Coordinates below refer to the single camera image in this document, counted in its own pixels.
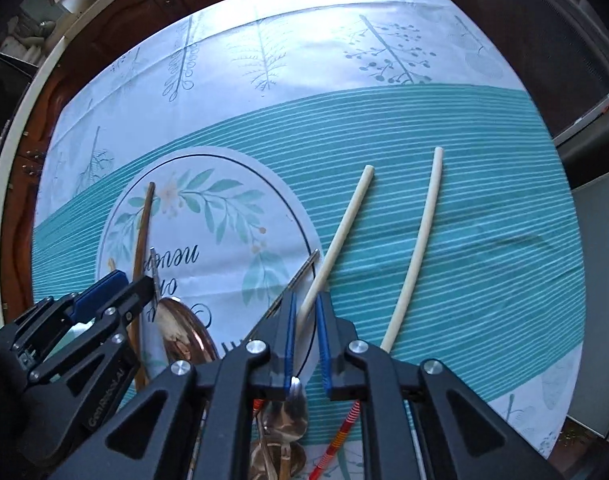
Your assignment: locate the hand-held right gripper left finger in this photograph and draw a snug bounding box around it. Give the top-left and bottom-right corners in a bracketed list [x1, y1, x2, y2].
[47, 291, 298, 480]

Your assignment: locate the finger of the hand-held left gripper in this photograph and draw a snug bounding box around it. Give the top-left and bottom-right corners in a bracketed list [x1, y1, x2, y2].
[28, 275, 156, 434]
[13, 269, 127, 357]

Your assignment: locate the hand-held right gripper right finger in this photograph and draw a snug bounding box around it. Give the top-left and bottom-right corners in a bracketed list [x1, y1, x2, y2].
[317, 291, 568, 480]

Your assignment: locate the cream white chopstick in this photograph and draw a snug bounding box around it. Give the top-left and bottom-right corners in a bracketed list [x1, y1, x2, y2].
[381, 146, 445, 353]
[297, 164, 376, 326]

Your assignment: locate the silver metal utensil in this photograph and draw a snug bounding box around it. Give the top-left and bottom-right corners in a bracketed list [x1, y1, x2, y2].
[138, 260, 168, 378]

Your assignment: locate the brown wooden chopstick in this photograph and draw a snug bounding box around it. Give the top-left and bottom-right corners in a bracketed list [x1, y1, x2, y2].
[129, 182, 158, 391]

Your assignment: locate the silver spoon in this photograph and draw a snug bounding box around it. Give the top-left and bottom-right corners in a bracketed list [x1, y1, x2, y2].
[259, 377, 310, 448]

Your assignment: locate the printed teal white tablecloth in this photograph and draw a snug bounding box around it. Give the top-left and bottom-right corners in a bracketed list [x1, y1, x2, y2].
[32, 0, 585, 480]

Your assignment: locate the round wooden table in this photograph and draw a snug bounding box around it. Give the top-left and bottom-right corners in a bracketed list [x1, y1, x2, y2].
[0, 0, 438, 331]

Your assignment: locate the cluttered shelf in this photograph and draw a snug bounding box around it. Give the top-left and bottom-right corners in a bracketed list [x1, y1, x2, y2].
[0, 0, 150, 56]

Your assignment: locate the light grey cabinet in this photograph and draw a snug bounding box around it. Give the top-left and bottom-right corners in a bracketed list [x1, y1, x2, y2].
[567, 165, 609, 441]

